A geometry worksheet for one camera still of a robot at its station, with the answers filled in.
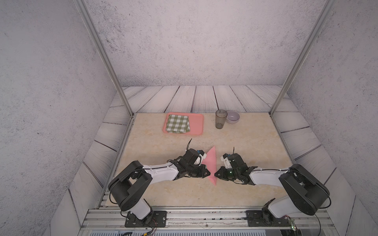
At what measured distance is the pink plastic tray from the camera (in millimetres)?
1119

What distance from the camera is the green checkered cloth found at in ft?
3.63

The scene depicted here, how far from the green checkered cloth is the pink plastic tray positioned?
1cm
